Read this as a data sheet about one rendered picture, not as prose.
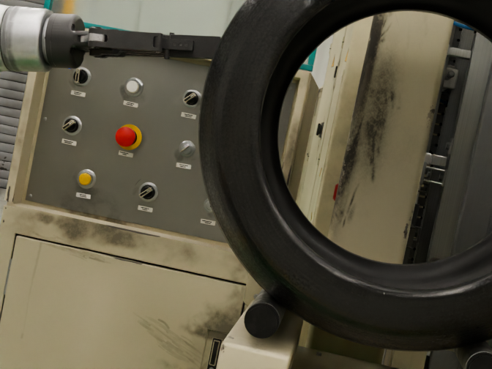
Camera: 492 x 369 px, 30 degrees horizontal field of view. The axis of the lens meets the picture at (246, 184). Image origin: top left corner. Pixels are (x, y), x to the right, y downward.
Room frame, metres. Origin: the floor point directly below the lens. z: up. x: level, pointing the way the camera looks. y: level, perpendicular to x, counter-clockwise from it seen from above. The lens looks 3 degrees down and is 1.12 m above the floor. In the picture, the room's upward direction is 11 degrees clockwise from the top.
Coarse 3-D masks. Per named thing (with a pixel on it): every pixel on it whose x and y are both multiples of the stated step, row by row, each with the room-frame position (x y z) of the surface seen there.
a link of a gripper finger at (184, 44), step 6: (156, 42) 1.23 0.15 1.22; (168, 42) 1.25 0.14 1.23; (174, 42) 1.25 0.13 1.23; (180, 42) 1.25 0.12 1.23; (186, 42) 1.25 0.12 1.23; (192, 42) 1.25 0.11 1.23; (168, 48) 1.25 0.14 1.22; (174, 48) 1.25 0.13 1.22; (180, 48) 1.25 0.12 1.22; (186, 48) 1.25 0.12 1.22; (192, 48) 1.25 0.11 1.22
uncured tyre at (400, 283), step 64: (256, 0) 1.17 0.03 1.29; (320, 0) 1.13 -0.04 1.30; (384, 0) 1.39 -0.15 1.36; (448, 0) 1.38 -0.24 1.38; (256, 64) 1.14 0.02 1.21; (256, 128) 1.13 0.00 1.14; (256, 192) 1.13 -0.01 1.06; (256, 256) 1.15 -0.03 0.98; (320, 256) 1.14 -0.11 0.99; (320, 320) 1.15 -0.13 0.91; (384, 320) 1.12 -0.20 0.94; (448, 320) 1.11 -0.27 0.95
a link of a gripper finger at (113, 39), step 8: (96, 32) 1.22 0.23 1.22; (104, 32) 1.22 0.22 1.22; (112, 32) 1.23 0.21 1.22; (120, 32) 1.23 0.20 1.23; (128, 32) 1.23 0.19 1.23; (136, 32) 1.23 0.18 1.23; (144, 32) 1.23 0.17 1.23; (112, 40) 1.23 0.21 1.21; (120, 40) 1.23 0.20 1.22; (128, 40) 1.23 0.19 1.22; (136, 40) 1.23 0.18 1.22; (144, 40) 1.23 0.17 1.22; (152, 40) 1.23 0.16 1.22; (160, 40) 1.23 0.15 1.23; (112, 48) 1.23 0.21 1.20; (120, 48) 1.23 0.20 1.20; (128, 48) 1.23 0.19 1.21; (136, 48) 1.23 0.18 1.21; (144, 48) 1.23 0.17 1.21; (152, 48) 1.23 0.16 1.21; (160, 48) 1.23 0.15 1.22
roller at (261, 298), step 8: (264, 296) 1.20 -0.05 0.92; (256, 304) 1.15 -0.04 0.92; (264, 304) 1.14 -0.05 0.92; (272, 304) 1.16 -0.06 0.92; (280, 304) 1.20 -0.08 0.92; (248, 312) 1.15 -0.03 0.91; (256, 312) 1.14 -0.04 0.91; (264, 312) 1.14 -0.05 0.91; (272, 312) 1.14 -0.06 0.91; (280, 312) 1.17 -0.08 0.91; (248, 320) 1.14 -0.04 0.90; (256, 320) 1.14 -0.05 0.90; (264, 320) 1.14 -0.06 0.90; (272, 320) 1.14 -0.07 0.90; (280, 320) 1.16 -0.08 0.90; (248, 328) 1.14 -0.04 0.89; (256, 328) 1.14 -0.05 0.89; (264, 328) 1.14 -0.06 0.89; (272, 328) 1.14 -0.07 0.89; (256, 336) 1.14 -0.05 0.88; (264, 336) 1.14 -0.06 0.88
